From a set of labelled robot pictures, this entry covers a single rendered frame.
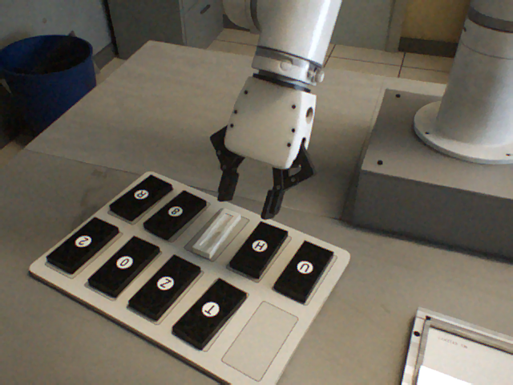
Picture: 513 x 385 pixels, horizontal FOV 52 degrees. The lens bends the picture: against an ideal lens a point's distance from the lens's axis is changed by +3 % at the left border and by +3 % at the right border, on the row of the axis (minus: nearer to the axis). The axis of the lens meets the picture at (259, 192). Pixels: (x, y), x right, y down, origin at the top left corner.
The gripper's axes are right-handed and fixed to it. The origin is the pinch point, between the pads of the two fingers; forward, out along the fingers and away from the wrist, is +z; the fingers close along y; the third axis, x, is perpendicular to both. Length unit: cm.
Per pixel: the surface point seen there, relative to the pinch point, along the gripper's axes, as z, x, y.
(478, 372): 11.0, -6.3, -32.3
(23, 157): 11, -10, 51
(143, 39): -21, -195, 184
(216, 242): 10.2, -7.2, 6.4
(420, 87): -24, -64, -5
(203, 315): 16.6, 2.6, 0.3
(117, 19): -27, -187, 199
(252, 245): 8.9, -9.2, 1.4
